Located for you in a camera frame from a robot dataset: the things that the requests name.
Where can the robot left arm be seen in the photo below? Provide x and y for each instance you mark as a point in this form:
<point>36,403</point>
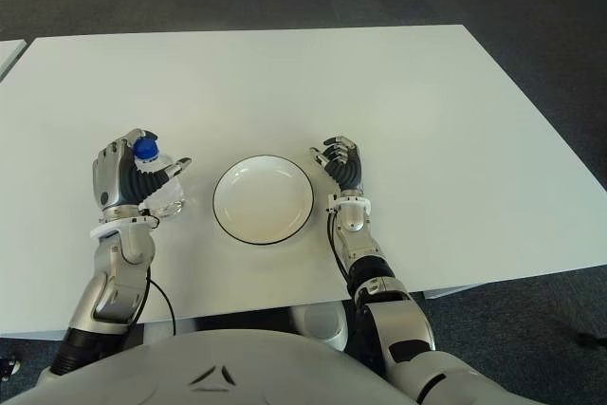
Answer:
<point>116,277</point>

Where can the clear water bottle blue cap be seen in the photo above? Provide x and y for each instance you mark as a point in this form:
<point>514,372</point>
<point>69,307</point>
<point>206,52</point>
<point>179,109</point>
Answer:
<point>168,198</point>

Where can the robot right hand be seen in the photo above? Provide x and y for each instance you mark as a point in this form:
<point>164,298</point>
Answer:
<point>348,168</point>

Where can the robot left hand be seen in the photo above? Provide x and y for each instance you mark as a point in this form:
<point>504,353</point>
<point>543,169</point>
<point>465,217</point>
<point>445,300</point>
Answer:
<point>111,172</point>

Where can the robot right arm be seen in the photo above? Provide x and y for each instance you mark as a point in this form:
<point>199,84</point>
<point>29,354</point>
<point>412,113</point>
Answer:
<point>379,272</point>

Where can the white robot waist part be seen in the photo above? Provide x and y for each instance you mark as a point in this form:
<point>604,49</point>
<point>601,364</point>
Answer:
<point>322,324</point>

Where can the neighbouring white table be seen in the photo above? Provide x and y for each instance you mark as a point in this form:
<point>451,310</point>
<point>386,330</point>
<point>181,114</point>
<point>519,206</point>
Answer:
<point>9,56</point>

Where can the grey robot torso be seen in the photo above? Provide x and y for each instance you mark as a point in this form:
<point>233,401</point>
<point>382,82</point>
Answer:
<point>213,372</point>

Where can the white plate black rim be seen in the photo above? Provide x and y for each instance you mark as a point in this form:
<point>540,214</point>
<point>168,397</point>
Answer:
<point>263,201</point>

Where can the black stand with caster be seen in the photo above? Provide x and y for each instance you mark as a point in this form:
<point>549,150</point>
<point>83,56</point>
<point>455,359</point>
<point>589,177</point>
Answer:
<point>7,367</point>

